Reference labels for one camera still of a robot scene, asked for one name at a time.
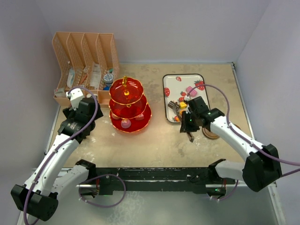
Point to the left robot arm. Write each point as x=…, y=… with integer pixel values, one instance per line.
x=39, y=196

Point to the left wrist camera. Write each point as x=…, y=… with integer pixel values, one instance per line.
x=75, y=96

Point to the left brown round coaster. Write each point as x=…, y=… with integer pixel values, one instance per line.
x=209, y=134

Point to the red three-tier cake stand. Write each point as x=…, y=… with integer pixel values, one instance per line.
x=127, y=102

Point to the small carton box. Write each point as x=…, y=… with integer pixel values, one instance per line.
x=60, y=93

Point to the chocolate cake slice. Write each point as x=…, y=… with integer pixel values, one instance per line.
x=172, y=105

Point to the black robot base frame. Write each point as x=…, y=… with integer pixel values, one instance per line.
x=198, y=180

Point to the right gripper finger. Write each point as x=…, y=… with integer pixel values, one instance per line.
x=186, y=126
x=190, y=137

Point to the pink heart cake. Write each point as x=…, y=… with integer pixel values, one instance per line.
x=140, y=117

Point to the white blue tube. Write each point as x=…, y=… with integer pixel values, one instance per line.
x=70, y=77

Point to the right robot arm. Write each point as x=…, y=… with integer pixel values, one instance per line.
x=261, y=165

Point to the peach desk file organizer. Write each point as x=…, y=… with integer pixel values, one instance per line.
x=92, y=55

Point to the white strawberry enamel tray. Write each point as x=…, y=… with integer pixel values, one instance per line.
x=174, y=87

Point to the yellow cake slice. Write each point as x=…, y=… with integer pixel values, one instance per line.
x=182, y=105

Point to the pink peach pastry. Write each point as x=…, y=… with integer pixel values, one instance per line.
x=114, y=117

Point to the pink striped cake slice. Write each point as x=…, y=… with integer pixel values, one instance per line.
x=191, y=91

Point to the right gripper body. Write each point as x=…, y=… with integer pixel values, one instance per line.
x=196, y=116

